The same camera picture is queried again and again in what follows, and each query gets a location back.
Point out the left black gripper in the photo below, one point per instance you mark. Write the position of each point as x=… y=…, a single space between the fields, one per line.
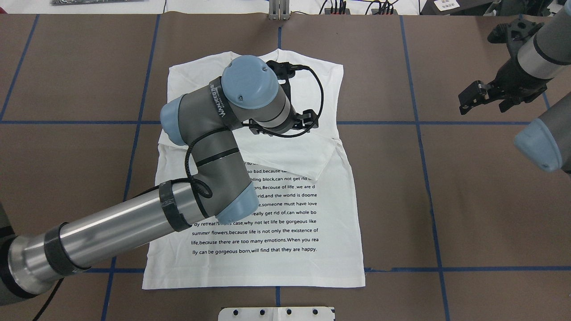
x=307 y=117

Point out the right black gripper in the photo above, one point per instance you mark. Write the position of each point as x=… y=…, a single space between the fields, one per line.
x=508 y=76

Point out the white long-sleeve printed shirt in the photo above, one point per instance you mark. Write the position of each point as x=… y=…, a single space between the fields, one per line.
x=305 y=231

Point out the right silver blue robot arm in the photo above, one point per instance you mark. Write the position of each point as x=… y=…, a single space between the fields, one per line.
x=456 y=224

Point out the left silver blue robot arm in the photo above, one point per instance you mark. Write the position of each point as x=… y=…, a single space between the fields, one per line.
x=406 y=72

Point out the white camera mast pedestal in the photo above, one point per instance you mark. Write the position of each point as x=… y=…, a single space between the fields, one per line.
x=291 y=313

